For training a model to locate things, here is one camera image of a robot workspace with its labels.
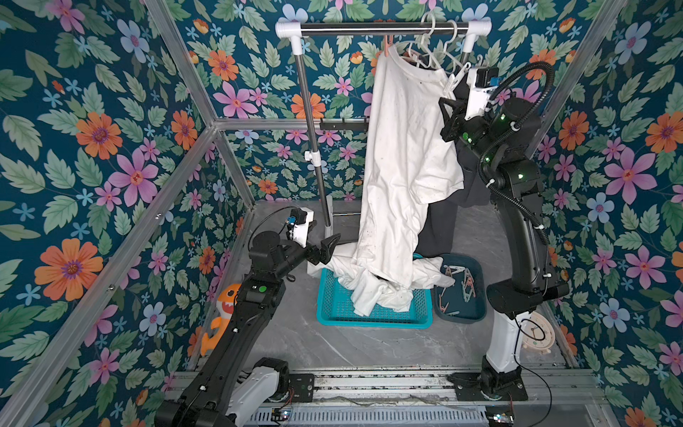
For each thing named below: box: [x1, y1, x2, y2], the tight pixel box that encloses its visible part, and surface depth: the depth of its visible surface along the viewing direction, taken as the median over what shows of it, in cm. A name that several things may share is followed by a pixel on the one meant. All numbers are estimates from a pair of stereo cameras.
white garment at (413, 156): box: [351, 44, 465, 315], surface depth 80 cm
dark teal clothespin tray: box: [433, 253, 488, 324], surface depth 93 cm
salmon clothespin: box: [383, 34, 394, 57], surface depth 70 cm
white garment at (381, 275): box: [307, 241, 455, 317], surface depth 88 cm
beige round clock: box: [520, 312, 555, 355], surface depth 82 cm
